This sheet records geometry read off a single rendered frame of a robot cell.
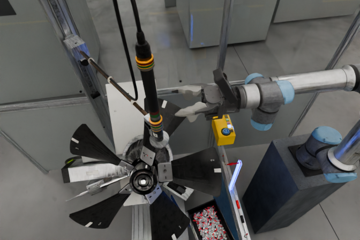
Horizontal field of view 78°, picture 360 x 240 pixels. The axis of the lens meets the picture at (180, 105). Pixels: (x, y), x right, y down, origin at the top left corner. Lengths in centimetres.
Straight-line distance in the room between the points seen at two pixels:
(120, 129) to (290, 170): 94
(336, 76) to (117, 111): 97
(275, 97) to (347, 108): 275
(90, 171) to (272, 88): 91
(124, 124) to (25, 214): 167
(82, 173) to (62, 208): 130
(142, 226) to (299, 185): 133
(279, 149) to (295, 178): 18
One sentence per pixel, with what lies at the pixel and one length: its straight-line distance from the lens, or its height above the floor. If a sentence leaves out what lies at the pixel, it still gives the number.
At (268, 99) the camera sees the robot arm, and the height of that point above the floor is 165.
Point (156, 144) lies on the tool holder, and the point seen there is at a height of 146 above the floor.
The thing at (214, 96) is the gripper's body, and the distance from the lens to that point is 65.
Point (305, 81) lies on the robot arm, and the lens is 90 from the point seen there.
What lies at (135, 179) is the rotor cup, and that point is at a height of 123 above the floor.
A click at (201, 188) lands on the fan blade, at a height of 115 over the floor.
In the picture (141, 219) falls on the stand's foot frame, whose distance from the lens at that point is 216.
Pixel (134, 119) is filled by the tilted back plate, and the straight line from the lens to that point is 121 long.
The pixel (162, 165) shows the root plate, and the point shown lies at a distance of 106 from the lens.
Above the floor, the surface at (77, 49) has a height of 156.
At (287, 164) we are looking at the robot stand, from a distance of 138.
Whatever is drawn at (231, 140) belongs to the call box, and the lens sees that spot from 133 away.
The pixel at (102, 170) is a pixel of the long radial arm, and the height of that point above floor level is 112.
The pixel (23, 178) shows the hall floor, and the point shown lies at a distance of 287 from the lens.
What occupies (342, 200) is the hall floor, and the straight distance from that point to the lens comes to 265.
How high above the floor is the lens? 214
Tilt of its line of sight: 48 degrees down
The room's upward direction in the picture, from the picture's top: 3 degrees counter-clockwise
